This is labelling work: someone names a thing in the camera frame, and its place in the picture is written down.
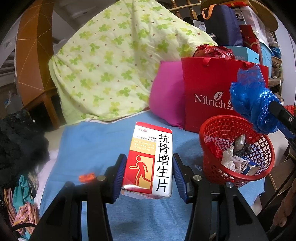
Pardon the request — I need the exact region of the blue plastic bag trash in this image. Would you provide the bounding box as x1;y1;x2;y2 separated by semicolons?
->
229;64;280;135

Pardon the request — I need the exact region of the orange wrapper bundle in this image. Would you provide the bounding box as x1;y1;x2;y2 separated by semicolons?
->
78;172;96;183

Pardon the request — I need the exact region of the blue white medicine box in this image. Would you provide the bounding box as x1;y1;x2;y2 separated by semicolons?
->
242;161;260;176

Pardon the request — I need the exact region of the white purple medicine box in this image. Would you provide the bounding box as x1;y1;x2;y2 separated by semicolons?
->
232;156;249;174

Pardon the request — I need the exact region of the red plastic bag ball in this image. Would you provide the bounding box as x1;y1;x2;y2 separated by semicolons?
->
205;141;223;161

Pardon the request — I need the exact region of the orange white medicine box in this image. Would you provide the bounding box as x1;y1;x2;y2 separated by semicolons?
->
121;121;173;199

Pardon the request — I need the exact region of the black plastic bag trash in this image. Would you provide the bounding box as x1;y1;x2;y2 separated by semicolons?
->
233;135;251;157

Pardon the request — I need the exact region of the white paper ball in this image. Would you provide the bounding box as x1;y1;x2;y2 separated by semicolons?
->
221;145;242;173

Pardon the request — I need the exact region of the person's right hand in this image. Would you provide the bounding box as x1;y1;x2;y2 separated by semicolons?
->
273;180;295;227

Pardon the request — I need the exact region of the pink striped garment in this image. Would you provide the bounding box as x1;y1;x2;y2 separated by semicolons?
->
4;189;40;226

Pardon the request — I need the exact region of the teal garment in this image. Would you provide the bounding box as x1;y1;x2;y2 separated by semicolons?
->
13;175;34;212

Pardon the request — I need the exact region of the red mesh plastic basket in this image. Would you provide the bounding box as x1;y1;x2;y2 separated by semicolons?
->
199;115;275;187

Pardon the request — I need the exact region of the blue plastic storage bin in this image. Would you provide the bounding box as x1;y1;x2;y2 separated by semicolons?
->
260;42;273;79

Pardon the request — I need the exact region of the blue towel blanket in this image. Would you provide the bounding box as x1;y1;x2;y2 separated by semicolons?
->
39;110;265;241

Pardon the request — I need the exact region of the light blue shoe box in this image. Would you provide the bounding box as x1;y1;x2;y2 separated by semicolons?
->
225;46;260;64

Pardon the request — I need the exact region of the black clothing pile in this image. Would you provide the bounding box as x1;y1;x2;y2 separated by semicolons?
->
1;109;49;189

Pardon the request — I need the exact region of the red Nilrich paper bag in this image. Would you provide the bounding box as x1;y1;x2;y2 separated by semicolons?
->
181;57;255;133

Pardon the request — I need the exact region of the round wooden table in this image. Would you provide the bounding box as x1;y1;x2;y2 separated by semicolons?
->
200;0;278;32

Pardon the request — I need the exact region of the red plastic bag in paper bag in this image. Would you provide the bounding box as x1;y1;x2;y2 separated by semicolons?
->
193;44;235;60

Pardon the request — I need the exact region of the clear plastic storage box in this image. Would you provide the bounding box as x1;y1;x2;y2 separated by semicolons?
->
233;6;268;45

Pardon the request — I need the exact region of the magenta pillow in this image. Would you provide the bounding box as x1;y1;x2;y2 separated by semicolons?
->
149;61;185;129

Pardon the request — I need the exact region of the navy tote bag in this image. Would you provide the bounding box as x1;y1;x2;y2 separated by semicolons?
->
202;4;243;46

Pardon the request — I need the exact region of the green clover quilt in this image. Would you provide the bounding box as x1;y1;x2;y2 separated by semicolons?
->
49;1;214;125

